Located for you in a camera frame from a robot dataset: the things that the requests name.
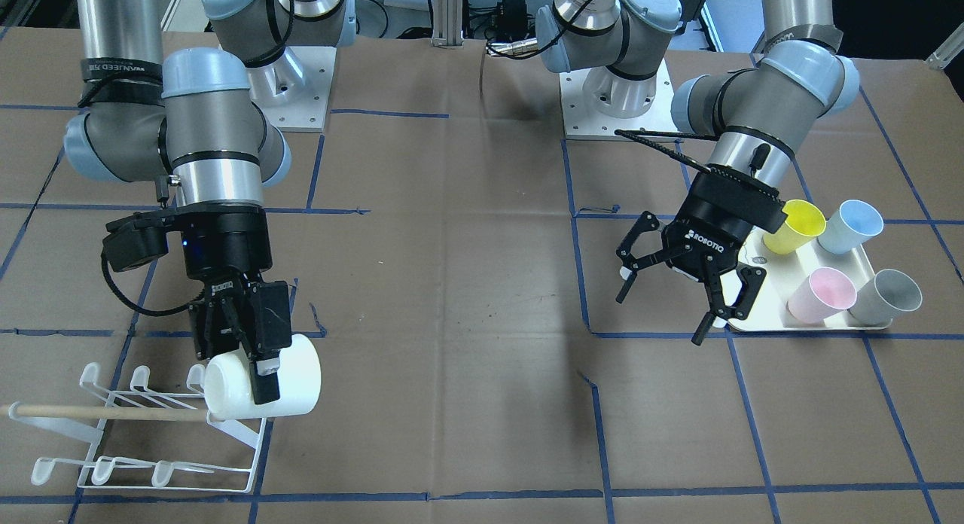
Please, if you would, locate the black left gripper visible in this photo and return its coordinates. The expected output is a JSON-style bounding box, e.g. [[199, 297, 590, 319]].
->
[[615, 170, 786, 346]]

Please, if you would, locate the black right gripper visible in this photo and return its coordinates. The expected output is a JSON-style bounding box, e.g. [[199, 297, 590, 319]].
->
[[173, 204, 291, 404]]

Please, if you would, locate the white plastic cup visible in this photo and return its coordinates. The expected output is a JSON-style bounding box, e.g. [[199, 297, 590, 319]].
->
[[203, 334, 322, 420]]

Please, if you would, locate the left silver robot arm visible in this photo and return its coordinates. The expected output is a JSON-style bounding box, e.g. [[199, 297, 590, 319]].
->
[[535, 0, 860, 346]]

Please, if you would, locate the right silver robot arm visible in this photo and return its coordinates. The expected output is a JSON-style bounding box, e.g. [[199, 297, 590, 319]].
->
[[63, 0, 355, 404]]

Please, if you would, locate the yellow plastic cup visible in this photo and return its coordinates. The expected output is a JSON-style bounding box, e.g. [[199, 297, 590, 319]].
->
[[762, 199, 827, 255]]

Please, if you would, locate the pink plastic cup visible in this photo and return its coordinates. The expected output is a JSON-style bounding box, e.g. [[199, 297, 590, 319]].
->
[[786, 267, 857, 324]]

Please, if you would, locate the grey plastic cup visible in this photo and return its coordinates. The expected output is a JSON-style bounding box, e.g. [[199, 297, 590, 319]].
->
[[848, 269, 923, 325]]

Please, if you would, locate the cream bunny tray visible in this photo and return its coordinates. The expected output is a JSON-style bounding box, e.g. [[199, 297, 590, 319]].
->
[[728, 229, 892, 332]]

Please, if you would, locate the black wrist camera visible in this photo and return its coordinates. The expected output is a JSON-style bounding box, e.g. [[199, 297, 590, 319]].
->
[[102, 209, 175, 273]]

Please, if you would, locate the white wire cup rack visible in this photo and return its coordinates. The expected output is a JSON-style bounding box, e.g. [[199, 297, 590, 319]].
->
[[2, 362, 269, 494]]

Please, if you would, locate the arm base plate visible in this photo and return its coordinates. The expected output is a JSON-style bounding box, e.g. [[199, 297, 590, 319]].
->
[[559, 61, 679, 141], [246, 46, 337, 133]]

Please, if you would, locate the aluminium frame post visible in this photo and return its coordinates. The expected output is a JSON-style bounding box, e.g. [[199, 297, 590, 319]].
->
[[429, 0, 467, 47]]

